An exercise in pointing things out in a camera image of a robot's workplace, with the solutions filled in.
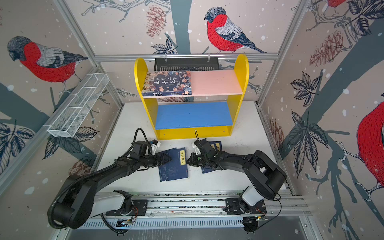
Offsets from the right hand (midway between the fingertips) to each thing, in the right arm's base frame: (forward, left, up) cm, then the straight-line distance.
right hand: (185, 163), depth 84 cm
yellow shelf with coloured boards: (+24, +4, +11) cm, 26 cm away
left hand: (+1, +10, +2) cm, 11 cm away
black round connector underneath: (-26, -34, -7) cm, 43 cm away
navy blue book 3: (+15, -19, -3) cm, 24 cm away
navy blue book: (-2, +13, -3) cm, 14 cm away
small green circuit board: (-29, +28, -5) cm, 41 cm away
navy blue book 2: (-1, +5, -3) cm, 6 cm away
